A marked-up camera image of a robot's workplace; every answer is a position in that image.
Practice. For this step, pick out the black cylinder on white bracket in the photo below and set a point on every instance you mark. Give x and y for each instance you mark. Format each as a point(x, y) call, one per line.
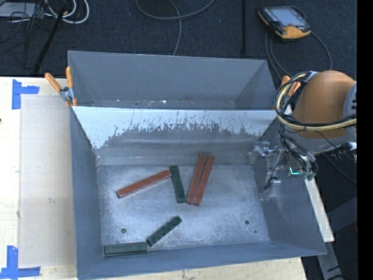
point(349, 146)

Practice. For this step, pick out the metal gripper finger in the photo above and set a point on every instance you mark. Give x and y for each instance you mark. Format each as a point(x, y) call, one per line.
point(271, 189)
point(262, 151)

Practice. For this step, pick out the dark green flat block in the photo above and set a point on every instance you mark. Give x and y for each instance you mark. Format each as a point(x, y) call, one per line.
point(126, 248)
point(178, 185)
point(163, 231)

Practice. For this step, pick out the grey metal bin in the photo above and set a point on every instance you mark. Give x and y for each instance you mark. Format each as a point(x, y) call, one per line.
point(163, 229)

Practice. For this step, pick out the pale flat board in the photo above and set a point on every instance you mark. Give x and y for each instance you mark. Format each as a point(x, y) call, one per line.
point(46, 179)

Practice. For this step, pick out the red-brown flat block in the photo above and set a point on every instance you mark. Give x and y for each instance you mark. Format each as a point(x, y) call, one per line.
point(204, 181)
point(196, 178)
point(144, 184)

